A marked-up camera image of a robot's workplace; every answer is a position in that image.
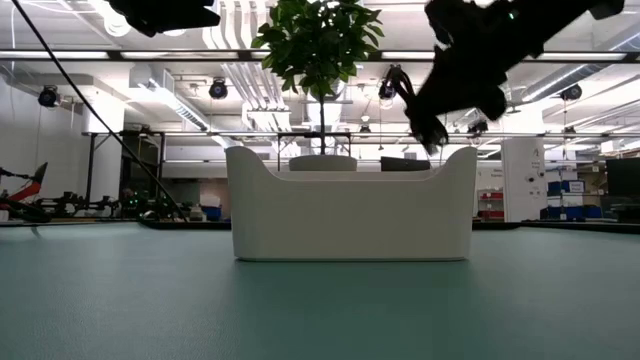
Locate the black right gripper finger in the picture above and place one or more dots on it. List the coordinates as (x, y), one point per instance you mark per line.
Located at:
(427, 130)

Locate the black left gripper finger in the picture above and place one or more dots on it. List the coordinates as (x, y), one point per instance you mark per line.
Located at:
(197, 15)

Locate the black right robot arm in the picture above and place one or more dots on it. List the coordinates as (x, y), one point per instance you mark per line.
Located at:
(525, 25)

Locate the black monitor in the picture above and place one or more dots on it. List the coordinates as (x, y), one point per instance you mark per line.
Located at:
(405, 164)

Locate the black ceiling spot lamp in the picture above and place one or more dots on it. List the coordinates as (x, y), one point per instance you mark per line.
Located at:
(386, 91)
(218, 89)
(571, 92)
(48, 96)

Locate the white square plate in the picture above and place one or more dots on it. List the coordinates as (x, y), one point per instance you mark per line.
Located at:
(350, 215)

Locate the green leafy plant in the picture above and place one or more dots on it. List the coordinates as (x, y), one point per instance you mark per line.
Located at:
(320, 45)

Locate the black metal rack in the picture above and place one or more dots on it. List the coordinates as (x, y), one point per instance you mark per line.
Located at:
(125, 150)

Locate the black screen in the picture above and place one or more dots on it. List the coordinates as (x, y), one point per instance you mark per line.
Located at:
(622, 177)

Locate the green table mat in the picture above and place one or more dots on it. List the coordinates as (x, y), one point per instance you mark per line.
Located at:
(320, 300)

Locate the red and black machine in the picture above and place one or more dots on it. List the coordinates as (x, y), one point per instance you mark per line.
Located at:
(25, 192)

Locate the black metal table frame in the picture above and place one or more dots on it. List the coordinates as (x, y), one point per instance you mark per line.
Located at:
(550, 227)

